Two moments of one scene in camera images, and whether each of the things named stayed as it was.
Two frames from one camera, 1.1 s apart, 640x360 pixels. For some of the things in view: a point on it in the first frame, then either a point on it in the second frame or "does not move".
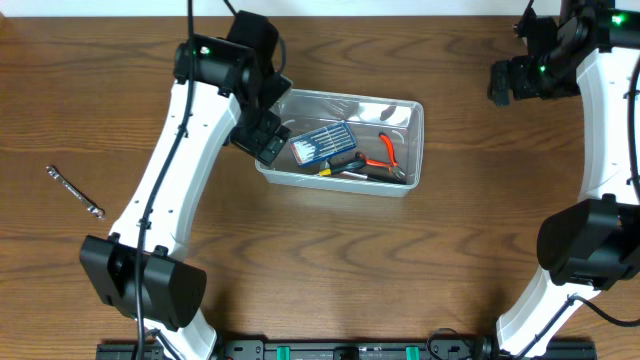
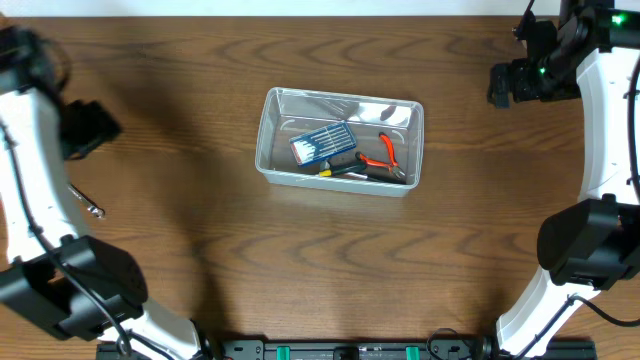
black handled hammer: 326,165 does not move
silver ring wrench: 91,207 does not move
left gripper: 251,142 → 90,126
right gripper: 523,86 does not move
